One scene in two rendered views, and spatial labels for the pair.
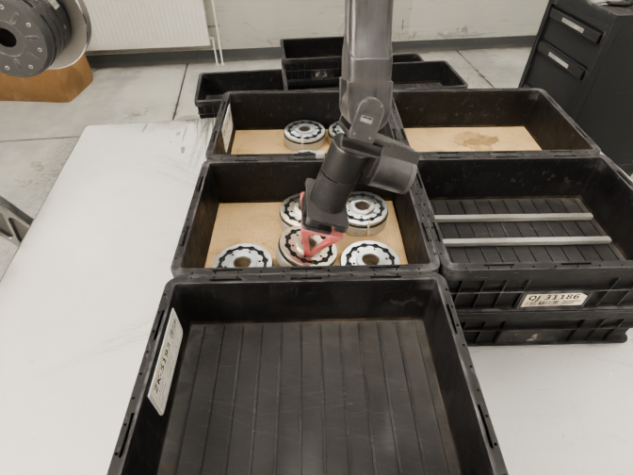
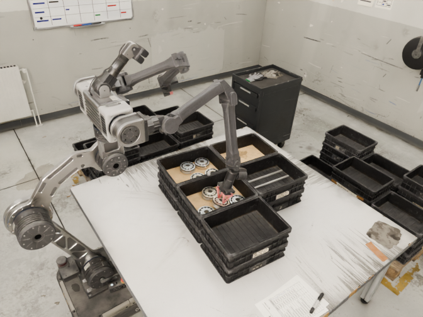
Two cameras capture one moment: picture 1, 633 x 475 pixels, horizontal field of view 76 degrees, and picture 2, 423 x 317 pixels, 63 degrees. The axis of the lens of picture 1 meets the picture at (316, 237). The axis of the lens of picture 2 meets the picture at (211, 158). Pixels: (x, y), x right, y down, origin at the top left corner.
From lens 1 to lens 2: 1.46 m
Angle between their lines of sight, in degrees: 25
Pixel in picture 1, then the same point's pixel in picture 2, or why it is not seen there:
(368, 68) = (235, 155)
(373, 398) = (256, 229)
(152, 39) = not seen: outside the picture
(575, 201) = (276, 166)
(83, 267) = (135, 238)
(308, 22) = not seen: hidden behind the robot
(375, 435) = (261, 235)
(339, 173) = (231, 178)
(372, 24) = (234, 146)
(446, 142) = not seen: hidden behind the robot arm
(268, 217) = (198, 198)
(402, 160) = (243, 172)
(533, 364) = (283, 214)
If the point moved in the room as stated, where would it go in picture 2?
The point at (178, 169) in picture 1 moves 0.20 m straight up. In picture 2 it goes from (133, 194) to (131, 170)
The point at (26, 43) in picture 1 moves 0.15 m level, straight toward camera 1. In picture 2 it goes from (121, 165) to (145, 174)
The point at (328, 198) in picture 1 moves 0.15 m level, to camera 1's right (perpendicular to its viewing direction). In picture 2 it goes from (229, 185) to (251, 178)
